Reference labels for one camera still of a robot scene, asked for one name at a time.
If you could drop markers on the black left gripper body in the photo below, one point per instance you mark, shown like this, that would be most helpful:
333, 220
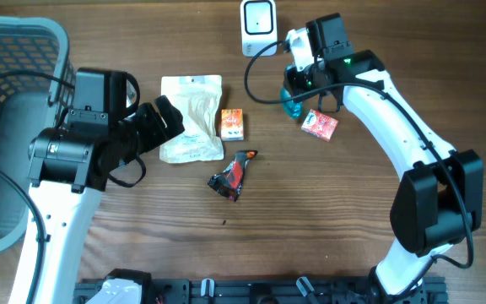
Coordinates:
150, 129

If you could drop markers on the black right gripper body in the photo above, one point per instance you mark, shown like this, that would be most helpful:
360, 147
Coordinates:
305, 82

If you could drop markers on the red white small box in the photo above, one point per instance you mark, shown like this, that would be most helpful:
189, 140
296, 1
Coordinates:
319, 125

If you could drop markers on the white plastic pouch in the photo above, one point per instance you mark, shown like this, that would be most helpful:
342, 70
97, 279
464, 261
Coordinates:
198, 99

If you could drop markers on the orange snack packet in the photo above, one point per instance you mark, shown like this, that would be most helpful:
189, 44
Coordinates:
232, 125

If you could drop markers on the red dark small package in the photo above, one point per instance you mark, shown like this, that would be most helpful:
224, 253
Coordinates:
229, 182

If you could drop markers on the blue liquid plastic bottle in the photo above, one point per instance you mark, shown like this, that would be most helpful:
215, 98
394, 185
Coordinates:
293, 109

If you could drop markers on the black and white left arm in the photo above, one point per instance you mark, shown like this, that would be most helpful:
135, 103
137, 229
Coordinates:
70, 165

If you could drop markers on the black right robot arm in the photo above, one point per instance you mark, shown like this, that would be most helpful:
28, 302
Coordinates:
439, 200

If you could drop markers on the white barcode scanner box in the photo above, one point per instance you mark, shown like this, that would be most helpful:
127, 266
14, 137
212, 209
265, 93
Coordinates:
258, 22

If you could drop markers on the grey plastic mesh basket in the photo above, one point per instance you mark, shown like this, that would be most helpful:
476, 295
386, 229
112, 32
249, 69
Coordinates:
27, 105

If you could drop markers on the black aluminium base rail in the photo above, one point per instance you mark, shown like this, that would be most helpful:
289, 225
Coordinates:
335, 290

